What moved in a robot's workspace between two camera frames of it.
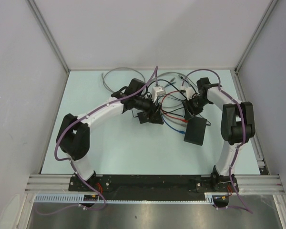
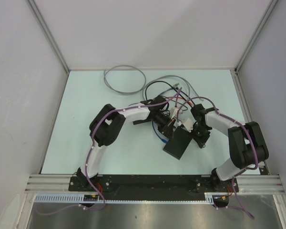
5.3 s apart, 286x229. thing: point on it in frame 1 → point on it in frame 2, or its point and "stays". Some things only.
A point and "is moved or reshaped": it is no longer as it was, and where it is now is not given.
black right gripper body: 196,104 → 200,133
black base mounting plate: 120,187 stays
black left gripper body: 149,114 → 167,123
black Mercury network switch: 195,130 is moved or reshaped
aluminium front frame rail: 248,184 stays
